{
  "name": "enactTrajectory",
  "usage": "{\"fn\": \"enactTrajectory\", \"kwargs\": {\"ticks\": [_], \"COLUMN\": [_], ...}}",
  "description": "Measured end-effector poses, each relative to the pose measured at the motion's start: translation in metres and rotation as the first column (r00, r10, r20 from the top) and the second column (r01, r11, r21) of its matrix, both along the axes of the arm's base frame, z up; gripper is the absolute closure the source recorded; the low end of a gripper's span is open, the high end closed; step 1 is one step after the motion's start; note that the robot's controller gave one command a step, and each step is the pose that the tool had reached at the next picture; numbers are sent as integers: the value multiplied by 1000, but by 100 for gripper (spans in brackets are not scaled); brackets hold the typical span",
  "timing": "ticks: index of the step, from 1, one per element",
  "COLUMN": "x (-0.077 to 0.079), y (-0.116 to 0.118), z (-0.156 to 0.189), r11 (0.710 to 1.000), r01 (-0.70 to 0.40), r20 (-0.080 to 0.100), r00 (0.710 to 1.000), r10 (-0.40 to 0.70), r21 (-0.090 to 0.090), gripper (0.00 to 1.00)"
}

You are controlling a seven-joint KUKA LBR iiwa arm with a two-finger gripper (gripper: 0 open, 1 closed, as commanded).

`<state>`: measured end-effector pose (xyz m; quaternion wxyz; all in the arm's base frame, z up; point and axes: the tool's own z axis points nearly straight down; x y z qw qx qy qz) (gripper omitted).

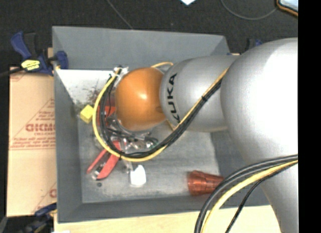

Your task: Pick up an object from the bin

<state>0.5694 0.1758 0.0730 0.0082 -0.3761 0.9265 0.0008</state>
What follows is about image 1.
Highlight copper-orange ribbed cup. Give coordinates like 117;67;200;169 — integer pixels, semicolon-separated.
187;170;225;197

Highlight grey metal bin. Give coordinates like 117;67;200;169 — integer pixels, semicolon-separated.
52;26;271;222

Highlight yellow cube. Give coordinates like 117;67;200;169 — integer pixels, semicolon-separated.
79;104;95;124

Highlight red-handled pliers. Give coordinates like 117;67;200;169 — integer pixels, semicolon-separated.
86;140;121;180

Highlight white rounded block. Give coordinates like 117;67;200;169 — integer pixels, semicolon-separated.
129;164;147;187

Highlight red flat object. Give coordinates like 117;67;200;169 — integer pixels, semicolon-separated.
98;104;116;119

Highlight brown cardboard board red print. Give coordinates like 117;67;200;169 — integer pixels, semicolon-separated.
6;67;58;217

